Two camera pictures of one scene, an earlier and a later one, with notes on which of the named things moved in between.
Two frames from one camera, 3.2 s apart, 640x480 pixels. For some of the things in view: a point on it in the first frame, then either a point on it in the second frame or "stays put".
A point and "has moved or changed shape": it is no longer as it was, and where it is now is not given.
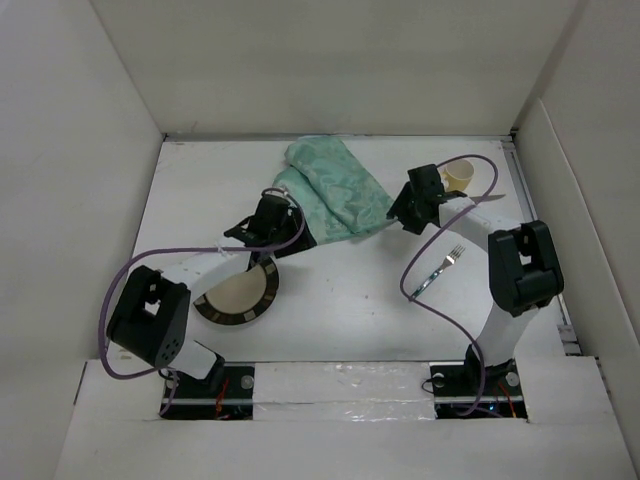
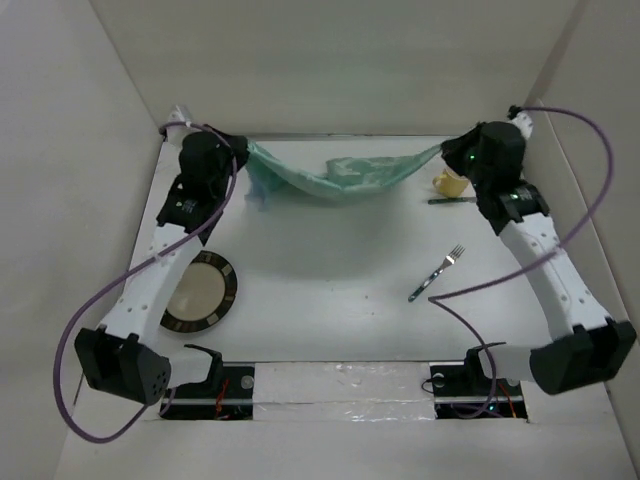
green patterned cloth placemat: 336,196 -> 267,171
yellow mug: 457,175 stays put
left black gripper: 292,220 -> 240,148
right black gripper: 399,209 -> 454,148
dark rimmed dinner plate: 242,298 has moved or changed shape
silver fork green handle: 450,259 stays put
